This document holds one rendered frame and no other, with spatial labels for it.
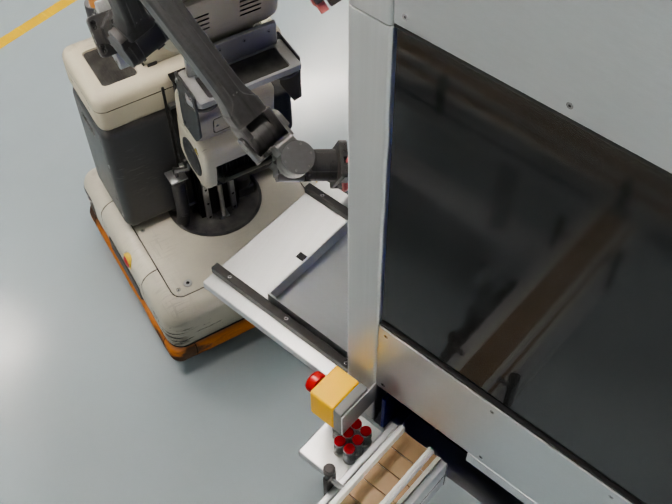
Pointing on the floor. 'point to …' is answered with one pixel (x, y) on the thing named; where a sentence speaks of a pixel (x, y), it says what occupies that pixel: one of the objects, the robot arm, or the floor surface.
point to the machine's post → (368, 180)
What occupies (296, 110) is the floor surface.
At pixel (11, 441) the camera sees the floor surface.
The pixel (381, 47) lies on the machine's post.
